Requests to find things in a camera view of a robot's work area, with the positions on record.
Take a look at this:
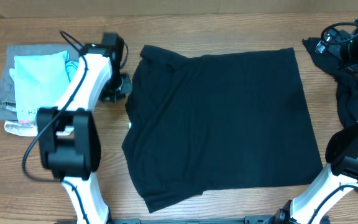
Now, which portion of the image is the black t-shirt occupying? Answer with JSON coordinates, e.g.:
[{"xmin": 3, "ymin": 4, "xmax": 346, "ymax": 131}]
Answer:
[{"xmin": 122, "ymin": 45, "xmax": 323, "ymax": 212}]

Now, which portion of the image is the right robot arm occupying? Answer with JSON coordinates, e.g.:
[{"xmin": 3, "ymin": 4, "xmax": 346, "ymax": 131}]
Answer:
[{"xmin": 244, "ymin": 17, "xmax": 358, "ymax": 223}]

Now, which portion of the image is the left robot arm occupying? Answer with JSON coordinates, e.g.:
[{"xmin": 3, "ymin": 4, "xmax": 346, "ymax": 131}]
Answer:
[{"xmin": 33, "ymin": 31, "xmax": 132, "ymax": 223}]

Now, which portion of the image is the black clothes pile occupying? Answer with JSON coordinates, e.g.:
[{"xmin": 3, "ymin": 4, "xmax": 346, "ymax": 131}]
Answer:
[{"xmin": 301, "ymin": 37, "xmax": 358, "ymax": 200}]

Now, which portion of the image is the light blue folded shirt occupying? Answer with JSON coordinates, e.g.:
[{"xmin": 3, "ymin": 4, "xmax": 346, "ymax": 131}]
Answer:
[{"xmin": 9, "ymin": 50, "xmax": 78, "ymax": 123}]

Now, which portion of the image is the beige folded garment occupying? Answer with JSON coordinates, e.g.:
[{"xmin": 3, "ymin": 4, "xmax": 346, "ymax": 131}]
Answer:
[{"xmin": 0, "ymin": 103, "xmax": 38, "ymax": 137}]

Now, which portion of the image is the grey folded garment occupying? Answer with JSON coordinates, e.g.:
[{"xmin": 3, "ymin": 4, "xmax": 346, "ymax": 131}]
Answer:
[{"xmin": 0, "ymin": 44, "xmax": 78, "ymax": 121}]

